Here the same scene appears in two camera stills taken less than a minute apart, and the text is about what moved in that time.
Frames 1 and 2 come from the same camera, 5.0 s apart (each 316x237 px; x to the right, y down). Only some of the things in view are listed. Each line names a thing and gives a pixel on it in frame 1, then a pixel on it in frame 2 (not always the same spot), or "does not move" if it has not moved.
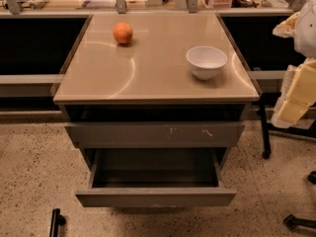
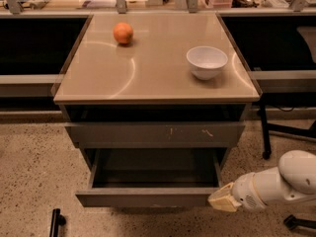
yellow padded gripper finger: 297,95 -> 244,191
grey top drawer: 154,133 does not move
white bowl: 205,62 does not move
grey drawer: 155,177 does not move
